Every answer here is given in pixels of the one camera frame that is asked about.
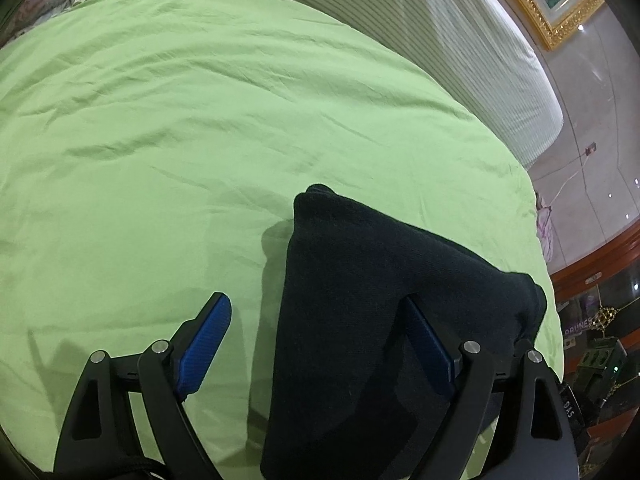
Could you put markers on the green bed sheet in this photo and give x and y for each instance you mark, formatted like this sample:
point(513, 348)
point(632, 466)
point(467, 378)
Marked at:
point(200, 135)

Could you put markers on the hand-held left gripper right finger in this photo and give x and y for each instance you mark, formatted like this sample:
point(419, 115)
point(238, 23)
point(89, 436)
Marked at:
point(430, 347)

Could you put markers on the wall socket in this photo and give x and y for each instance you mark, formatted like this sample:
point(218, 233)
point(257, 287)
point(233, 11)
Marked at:
point(592, 149)

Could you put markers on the brown wooden display cabinet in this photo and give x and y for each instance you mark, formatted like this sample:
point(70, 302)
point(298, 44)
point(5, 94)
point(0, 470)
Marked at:
point(600, 255)

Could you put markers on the gold framed floral painting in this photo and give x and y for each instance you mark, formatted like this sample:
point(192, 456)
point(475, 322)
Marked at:
point(550, 25)

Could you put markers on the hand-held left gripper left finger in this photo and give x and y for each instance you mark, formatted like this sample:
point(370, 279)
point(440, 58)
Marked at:
point(205, 345)

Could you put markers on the white ribbed headboard cover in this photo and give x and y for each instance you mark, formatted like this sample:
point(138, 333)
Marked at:
point(450, 35)

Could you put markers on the pink floral cloth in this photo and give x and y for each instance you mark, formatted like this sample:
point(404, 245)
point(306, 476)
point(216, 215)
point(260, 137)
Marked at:
point(545, 230)

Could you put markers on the gold ornament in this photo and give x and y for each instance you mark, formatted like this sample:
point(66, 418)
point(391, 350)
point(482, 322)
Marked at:
point(605, 317)

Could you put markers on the black pants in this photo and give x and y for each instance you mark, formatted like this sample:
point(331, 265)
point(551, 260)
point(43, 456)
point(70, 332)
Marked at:
point(350, 310)

